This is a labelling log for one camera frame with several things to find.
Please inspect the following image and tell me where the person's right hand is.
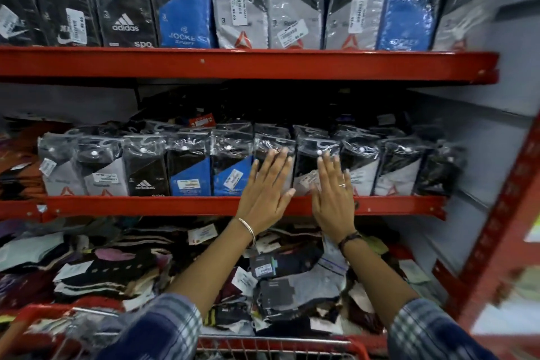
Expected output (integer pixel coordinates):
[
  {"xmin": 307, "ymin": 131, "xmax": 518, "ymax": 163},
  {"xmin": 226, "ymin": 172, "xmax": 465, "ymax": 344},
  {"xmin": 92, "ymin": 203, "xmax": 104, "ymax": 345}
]
[{"xmin": 311, "ymin": 151, "xmax": 357, "ymax": 245}]

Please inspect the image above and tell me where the blue plaid shirt sleeve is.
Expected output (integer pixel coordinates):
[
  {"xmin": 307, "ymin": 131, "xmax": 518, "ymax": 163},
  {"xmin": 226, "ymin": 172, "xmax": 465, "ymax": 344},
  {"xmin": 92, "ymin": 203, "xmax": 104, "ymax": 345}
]
[
  {"xmin": 386, "ymin": 298, "xmax": 499, "ymax": 360},
  {"xmin": 96, "ymin": 293, "xmax": 204, "ymax": 360}
]

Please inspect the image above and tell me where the person's left hand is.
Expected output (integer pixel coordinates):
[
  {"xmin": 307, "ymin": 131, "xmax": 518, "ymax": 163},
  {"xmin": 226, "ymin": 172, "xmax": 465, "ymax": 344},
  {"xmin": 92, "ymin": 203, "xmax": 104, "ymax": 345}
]
[{"xmin": 237, "ymin": 147, "xmax": 296, "ymax": 235}]

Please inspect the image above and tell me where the person's right forearm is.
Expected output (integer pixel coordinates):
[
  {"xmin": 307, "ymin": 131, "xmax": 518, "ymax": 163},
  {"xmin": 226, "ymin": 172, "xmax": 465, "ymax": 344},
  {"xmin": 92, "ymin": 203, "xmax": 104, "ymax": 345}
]
[{"xmin": 340, "ymin": 238, "xmax": 419, "ymax": 323}]

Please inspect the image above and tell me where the grey shelf side panel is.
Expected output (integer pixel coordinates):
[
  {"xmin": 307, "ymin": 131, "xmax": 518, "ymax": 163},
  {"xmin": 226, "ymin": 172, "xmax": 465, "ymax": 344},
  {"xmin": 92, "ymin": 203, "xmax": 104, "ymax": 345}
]
[{"xmin": 401, "ymin": 0, "xmax": 540, "ymax": 289}]

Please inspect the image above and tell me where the red perforated shelf upright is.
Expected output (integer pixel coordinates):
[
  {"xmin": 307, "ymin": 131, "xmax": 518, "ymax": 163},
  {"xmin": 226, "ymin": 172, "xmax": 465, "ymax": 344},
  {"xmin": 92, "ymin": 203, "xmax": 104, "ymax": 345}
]
[{"xmin": 432, "ymin": 113, "xmax": 540, "ymax": 333}]

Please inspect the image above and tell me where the red metal shelf beam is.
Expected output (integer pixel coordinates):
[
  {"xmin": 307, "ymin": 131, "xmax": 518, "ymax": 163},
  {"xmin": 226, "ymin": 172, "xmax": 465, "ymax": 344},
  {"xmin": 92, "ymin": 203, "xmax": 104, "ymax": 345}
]
[
  {"xmin": 0, "ymin": 194, "xmax": 448, "ymax": 222},
  {"xmin": 0, "ymin": 46, "xmax": 500, "ymax": 86}
]

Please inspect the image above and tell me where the red wire shopping cart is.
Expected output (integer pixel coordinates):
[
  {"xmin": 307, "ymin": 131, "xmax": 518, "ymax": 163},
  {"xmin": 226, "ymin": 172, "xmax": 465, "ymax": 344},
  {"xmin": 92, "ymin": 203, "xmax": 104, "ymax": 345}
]
[{"xmin": 0, "ymin": 303, "xmax": 389, "ymax": 360}]

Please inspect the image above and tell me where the black grey sock packet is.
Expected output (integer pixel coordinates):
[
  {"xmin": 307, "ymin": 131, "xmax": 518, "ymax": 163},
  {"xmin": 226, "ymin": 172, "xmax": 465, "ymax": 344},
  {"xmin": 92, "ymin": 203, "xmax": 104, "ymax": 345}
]
[
  {"xmin": 252, "ymin": 134, "xmax": 297, "ymax": 197},
  {"xmin": 292, "ymin": 137, "xmax": 341, "ymax": 197}
]

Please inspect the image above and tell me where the row of large sock packets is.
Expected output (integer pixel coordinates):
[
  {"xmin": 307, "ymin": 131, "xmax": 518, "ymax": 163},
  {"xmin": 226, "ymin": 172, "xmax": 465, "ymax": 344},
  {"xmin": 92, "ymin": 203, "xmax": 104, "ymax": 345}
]
[{"xmin": 0, "ymin": 0, "xmax": 507, "ymax": 52}]

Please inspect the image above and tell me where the silver bangle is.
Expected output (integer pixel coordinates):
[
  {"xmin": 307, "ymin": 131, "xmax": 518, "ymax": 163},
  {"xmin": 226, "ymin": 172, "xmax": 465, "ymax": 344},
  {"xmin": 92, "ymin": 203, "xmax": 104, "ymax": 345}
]
[{"xmin": 235, "ymin": 217, "xmax": 257, "ymax": 246}]

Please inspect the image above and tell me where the dark wrist bracelet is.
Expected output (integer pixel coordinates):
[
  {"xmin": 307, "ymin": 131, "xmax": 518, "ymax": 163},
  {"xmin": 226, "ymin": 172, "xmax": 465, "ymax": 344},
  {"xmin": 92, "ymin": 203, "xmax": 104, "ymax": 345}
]
[{"xmin": 337, "ymin": 232, "xmax": 363, "ymax": 257}]

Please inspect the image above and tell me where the blue plaid right shirt sleeve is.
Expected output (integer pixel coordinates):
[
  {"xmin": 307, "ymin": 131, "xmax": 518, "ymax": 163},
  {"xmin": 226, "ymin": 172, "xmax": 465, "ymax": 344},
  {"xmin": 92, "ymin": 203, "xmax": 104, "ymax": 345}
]
[{"xmin": 386, "ymin": 298, "xmax": 499, "ymax": 360}]

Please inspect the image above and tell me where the person's left forearm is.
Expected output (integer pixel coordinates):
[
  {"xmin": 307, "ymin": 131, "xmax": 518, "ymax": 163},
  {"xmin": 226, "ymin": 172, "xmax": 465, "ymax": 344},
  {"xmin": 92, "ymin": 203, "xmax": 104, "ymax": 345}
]
[{"xmin": 166, "ymin": 222, "xmax": 255, "ymax": 319}]

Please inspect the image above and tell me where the pile of loose socks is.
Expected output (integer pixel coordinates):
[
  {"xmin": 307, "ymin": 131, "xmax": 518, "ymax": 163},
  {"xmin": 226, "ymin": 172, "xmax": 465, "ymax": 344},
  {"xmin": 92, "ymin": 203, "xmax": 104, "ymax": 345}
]
[{"xmin": 0, "ymin": 215, "xmax": 441, "ymax": 336}]

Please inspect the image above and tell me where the row of small sock packets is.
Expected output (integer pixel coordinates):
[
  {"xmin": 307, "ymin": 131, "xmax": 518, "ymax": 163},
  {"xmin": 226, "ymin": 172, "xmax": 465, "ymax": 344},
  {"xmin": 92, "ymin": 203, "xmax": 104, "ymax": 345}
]
[{"xmin": 37, "ymin": 121, "xmax": 467, "ymax": 198}]

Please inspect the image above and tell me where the stack of orange folded garments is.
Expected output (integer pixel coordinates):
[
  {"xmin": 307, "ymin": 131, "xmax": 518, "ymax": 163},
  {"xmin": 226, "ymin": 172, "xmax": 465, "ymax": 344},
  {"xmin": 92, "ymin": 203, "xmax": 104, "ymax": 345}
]
[{"xmin": 0, "ymin": 119, "xmax": 48, "ymax": 199}]

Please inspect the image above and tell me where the blue plaid left shirt sleeve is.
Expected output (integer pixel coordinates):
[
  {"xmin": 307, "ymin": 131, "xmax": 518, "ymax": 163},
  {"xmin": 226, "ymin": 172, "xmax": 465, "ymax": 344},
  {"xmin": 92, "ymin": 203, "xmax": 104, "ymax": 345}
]
[{"xmin": 96, "ymin": 293, "xmax": 204, "ymax": 360}]

